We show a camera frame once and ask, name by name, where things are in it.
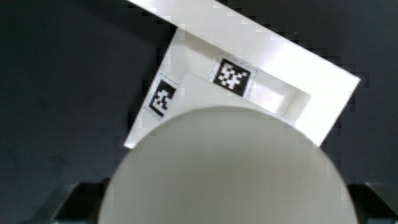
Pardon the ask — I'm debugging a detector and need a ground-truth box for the white L-shaped border frame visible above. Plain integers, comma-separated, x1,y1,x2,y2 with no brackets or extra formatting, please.
126,0,361,143

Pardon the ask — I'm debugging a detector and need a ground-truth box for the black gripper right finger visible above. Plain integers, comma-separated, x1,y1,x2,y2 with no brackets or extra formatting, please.
348,182,398,224

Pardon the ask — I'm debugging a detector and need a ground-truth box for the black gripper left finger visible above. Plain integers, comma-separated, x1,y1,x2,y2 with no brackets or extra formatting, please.
23,179,114,224

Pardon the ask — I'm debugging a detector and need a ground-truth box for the white lamp bulb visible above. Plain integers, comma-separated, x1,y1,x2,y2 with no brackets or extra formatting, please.
98,107,359,224

